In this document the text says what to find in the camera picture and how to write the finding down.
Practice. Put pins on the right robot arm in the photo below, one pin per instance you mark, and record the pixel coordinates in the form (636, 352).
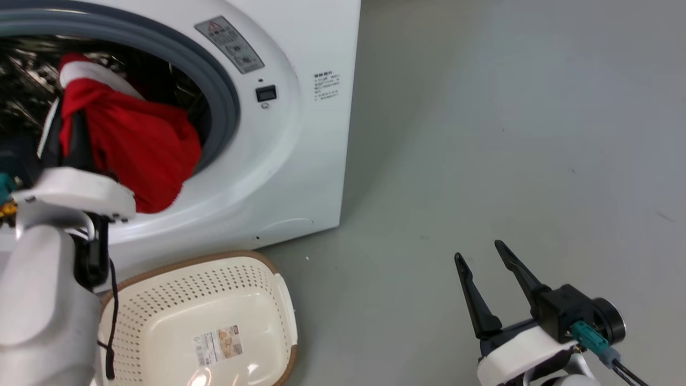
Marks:
(576, 379)

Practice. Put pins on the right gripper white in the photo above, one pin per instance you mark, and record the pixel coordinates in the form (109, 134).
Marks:
(520, 354)

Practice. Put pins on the red garment with white trim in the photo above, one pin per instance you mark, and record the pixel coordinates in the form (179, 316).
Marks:
(139, 145)

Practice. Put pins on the grey warning label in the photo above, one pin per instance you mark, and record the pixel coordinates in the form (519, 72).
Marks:
(229, 44)

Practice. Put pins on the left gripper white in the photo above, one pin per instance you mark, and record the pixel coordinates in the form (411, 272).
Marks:
(80, 190)

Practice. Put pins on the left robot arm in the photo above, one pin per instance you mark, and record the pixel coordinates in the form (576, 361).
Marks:
(37, 300)

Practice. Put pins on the small printed text sticker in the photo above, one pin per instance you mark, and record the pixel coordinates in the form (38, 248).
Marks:
(327, 86)

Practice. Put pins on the cream perforated laundry basket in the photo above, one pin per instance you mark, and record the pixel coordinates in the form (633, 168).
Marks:
(177, 300)

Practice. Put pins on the paper product label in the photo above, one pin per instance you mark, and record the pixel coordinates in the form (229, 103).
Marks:
(218, 344)

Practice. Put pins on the black door lock latch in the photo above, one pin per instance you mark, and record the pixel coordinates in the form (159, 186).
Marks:
(266, 94)

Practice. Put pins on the white front-load washing machine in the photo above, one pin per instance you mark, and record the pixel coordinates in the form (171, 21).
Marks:
(300, 161)

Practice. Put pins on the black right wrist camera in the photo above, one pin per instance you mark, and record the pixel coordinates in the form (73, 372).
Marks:
(573, 311)

